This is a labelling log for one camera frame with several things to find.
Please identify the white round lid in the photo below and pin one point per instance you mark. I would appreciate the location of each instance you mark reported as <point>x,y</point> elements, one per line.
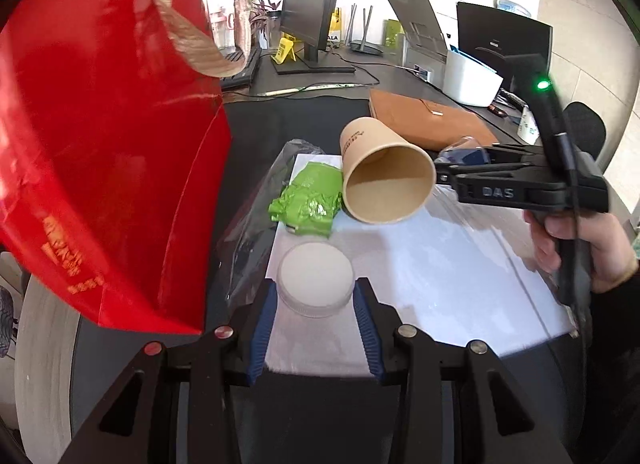
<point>315,279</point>

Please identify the black keyboard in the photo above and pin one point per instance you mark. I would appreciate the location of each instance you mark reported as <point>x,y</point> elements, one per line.
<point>246,76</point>

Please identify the white paper cup green print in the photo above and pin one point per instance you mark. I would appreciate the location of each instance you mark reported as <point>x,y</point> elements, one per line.
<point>527,129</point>

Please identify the yellow snack bag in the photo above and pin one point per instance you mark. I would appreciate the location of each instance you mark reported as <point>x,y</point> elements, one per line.
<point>335,28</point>

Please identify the black office chair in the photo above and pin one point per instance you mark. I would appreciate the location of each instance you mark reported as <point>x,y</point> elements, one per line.
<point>587,127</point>

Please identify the black monitor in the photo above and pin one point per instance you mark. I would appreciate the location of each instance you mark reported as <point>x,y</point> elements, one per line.
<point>489,35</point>
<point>309,22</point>

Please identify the white paper stack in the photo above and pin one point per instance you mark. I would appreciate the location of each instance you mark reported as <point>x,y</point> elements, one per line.
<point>458,272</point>

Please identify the white printer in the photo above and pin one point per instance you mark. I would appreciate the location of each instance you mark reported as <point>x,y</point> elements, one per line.
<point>424,48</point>

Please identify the purple leaf plant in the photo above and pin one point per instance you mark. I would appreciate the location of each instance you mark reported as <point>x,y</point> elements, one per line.
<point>265,20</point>

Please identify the brown leather notebook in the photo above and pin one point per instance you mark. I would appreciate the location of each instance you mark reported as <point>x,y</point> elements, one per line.
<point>428,124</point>

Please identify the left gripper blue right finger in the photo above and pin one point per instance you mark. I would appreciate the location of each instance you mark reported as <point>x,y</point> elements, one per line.
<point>371,342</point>

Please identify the black wifi router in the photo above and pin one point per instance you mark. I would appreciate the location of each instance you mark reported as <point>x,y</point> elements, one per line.
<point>362,46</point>

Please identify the black monitor right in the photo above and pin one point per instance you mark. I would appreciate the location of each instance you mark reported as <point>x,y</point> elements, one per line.
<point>489,35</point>

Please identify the yellow phone stand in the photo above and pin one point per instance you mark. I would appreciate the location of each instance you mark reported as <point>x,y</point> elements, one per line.
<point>285,50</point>

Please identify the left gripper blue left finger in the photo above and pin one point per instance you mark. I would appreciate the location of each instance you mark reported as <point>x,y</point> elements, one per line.
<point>265,305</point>

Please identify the brown paper cup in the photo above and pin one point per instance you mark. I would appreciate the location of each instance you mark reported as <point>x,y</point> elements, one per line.
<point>386,179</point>

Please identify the red paper gift bag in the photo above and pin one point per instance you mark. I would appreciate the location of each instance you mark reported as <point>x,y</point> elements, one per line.
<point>113,145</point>

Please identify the green crumpled wrapper left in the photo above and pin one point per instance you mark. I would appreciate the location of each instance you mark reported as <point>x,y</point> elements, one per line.
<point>308,205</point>

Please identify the black monitor left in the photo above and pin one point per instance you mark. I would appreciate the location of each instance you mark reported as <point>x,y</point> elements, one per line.
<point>309,22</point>

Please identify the black desk mat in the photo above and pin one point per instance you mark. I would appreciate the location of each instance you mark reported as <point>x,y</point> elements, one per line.
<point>316,401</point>

